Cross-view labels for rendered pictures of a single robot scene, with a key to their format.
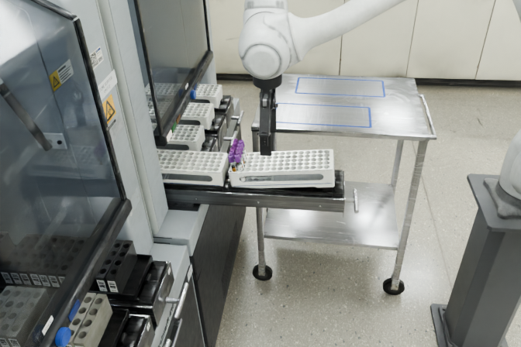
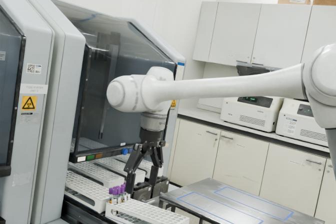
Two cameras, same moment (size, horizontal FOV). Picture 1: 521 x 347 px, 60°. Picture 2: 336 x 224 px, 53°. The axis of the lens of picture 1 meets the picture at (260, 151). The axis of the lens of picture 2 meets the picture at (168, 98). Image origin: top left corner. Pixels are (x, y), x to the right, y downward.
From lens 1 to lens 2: 0.60 m
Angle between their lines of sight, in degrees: 37
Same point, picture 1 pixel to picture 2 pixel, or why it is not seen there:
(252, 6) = not seen: hidden behind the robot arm
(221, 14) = (226, 155)
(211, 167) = (99, 195)
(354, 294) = not seen: outside the picture
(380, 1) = (217, 84)
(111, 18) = (61, 58)
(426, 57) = not seen: outside the picture
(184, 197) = (73, 212)
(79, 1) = (36, 34)
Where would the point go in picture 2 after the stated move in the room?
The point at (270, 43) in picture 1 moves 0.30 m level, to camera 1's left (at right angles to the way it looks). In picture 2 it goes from (121, 81) to (42, 65)
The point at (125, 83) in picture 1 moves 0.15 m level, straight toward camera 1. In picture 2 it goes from (55, 99) to (31, 103)
